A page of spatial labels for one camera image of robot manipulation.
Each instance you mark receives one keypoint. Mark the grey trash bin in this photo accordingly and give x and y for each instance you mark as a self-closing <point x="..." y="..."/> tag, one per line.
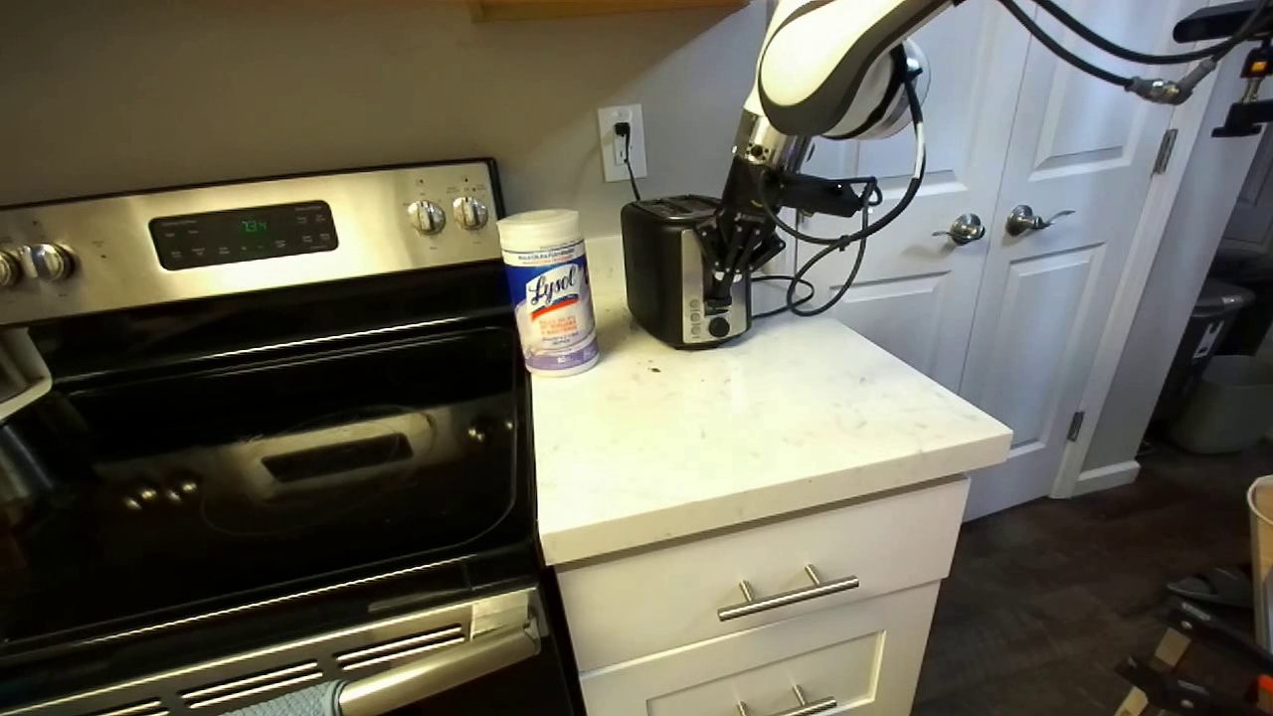
<point x="1227" y="400"/>

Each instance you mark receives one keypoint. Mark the white kitchen counter cabinet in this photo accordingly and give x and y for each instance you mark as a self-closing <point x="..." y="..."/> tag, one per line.
<point x="750" y="532"/>

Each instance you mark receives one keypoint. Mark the black and silver toaster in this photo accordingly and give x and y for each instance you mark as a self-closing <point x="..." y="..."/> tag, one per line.
<point x="672" y="276"/>

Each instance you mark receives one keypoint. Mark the white double closet doors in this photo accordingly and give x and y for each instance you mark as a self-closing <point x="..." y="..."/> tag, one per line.
<point x="1032" y="220"/>

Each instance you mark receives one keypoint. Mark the Lysol wipes canister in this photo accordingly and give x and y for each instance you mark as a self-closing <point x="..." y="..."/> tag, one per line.
<point x="550" y="290"/>

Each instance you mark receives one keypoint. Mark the stainless steel electric stove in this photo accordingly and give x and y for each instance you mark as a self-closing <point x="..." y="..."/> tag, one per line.
<point x="274" y="442"/>

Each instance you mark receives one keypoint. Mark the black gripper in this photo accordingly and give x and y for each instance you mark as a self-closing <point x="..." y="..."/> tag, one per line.
<point x="744" y="233"/>

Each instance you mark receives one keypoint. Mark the white wall outlet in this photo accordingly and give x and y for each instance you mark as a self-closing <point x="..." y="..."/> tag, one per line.
<point x="622" y="141"/>

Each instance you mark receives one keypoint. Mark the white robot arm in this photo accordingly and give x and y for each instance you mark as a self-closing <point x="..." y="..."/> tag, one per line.
<point x="824" y="70"/>

